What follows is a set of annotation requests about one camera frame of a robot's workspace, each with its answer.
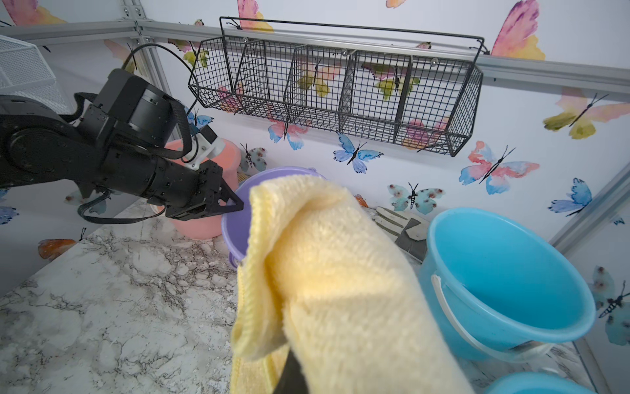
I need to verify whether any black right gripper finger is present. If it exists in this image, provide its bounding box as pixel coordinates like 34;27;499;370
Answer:
273;351;309;394

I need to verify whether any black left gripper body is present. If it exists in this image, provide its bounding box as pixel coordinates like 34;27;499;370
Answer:
73;69;244;221

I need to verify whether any cream yellow microfibre cloth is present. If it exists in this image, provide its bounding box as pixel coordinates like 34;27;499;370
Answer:
230;175;473;393

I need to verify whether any purple plastic bucket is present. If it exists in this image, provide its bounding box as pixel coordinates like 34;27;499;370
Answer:
221;166;323;269

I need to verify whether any teal bucket with sticker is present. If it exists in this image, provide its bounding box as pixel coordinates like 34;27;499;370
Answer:
484;372;595;394

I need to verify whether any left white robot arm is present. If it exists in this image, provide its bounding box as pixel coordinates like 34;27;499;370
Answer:
1;69;244;222

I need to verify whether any pink plastic bucket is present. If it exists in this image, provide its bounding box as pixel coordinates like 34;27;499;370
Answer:
149;137;242;241

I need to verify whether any grey white folded cloth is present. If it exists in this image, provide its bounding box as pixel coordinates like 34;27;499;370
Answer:
363;207;430;265

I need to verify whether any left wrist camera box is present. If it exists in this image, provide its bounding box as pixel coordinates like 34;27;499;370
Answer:
182;125;226;170

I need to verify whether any white mesh wall basket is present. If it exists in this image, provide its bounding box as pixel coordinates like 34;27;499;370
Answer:
1;35;73;114

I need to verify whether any black wire wall basket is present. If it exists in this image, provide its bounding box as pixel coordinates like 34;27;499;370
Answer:
188;16;487;157

